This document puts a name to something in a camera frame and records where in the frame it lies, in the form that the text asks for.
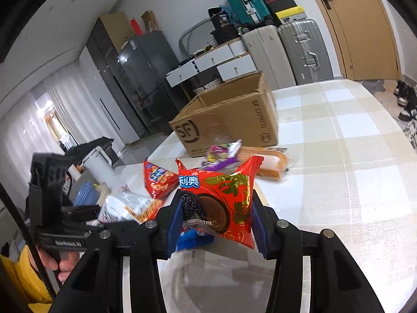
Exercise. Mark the oval mirror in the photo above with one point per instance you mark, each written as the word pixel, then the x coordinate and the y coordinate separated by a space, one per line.
pixel 190 34

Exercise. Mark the blue snack packet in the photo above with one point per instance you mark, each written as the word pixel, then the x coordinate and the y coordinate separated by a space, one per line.
pixel 195 240

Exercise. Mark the beige suitcase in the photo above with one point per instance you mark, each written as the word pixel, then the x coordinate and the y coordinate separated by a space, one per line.
pixel 267 55

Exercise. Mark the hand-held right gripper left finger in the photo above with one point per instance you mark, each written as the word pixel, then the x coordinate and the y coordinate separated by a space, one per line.
pixel 174 226

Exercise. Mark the black round basket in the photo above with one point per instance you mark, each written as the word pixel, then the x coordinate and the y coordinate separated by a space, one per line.
pixel 226 34

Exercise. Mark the blue plastic container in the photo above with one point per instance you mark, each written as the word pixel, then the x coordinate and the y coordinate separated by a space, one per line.
pixel 86 195

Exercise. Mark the silver suitcase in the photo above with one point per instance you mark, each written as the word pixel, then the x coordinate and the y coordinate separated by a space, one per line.
pixel 303 49

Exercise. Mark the plaid tablecloth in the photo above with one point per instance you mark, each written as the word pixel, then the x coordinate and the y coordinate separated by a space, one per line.
pixel 342 169

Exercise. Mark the teal suitcase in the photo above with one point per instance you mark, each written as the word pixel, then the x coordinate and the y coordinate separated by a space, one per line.
pixel 241 0

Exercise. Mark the white curtain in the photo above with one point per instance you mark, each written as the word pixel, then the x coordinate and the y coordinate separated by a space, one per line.
pixel 39 120

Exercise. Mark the person's left hand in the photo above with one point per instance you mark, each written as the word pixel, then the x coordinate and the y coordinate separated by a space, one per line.
pixel 66 265

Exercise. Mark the red chips packet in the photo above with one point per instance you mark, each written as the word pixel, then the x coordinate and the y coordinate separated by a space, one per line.
pixel 158 182

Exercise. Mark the red cookie snack packet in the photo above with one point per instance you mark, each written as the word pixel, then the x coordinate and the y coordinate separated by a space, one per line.
pixel 224 189

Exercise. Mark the red paper item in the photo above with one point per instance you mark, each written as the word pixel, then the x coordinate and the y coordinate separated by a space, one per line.
pixel 136 27

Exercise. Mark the yellow black shoe box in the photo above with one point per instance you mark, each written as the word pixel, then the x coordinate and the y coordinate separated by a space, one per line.
pixel 290 14

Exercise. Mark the purple snack packet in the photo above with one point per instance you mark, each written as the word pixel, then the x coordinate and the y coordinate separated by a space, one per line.
pixel 218 156

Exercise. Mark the cardboard box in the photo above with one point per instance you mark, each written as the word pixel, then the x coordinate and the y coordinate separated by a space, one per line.
pixel 228 120

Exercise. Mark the white striped snack packet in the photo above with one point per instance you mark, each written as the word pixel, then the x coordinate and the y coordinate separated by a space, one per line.
pixel 127 202

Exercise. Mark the yellow-sleeved left forearm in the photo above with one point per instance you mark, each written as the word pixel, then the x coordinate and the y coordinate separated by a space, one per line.
pixel 26 280

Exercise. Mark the white bin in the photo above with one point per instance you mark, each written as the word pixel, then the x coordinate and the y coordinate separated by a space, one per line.
pixel 99 169

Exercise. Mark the woven basket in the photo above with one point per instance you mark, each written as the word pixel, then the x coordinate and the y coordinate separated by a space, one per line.
pixel 208 84

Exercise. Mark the grey refrigerator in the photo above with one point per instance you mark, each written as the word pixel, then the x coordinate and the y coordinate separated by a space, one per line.
pixel 146 71

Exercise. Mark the wooden door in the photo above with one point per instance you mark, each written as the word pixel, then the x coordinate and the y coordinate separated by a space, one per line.
pixel 358 22

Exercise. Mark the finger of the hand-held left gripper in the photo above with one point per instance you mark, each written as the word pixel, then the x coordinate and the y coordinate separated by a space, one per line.
pixel 81 210
pixel 97 226

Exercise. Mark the white drawer unit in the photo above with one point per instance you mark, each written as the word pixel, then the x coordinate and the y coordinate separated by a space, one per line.
pixel 211 60

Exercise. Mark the black paper bag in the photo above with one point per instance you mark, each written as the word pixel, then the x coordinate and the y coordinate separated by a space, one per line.
pixel 220 18

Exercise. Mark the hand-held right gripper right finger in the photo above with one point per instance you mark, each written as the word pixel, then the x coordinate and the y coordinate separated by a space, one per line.
pixel 260 231

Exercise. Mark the orange bread packet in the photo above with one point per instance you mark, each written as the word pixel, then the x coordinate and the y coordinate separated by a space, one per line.
pixel 273 166

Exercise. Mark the black white sneaker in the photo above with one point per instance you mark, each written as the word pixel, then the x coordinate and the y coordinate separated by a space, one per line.
pixel 401 91
pixel 409 111

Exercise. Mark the large brown carton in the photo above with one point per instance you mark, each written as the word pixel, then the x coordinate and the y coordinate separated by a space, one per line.
pixel 115 27

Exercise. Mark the black tall cabinet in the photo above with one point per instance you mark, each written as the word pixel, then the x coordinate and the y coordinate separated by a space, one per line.
pixel 104 58

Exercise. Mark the small brown carton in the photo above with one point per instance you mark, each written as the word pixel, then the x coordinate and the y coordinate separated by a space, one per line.
pixel 150 21

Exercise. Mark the grey floor mat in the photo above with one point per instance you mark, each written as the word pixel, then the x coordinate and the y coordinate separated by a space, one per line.
pixel 378 84

